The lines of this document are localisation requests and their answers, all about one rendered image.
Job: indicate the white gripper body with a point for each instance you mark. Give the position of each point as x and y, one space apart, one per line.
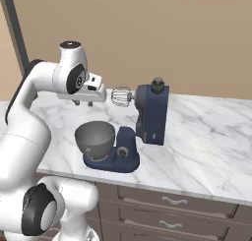
86 94

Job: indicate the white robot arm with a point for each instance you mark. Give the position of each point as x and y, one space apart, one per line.
26 143

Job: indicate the grey mixer bowl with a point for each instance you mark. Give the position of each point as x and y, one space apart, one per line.
95 138

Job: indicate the navy stand mixer base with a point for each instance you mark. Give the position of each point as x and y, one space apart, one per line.
126 153

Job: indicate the navy stand mixer head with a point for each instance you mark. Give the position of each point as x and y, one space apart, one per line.
154 117

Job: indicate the brown drawer front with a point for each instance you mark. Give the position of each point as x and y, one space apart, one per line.
203 204
203 227

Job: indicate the dark grey wall post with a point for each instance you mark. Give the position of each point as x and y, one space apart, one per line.
14 25

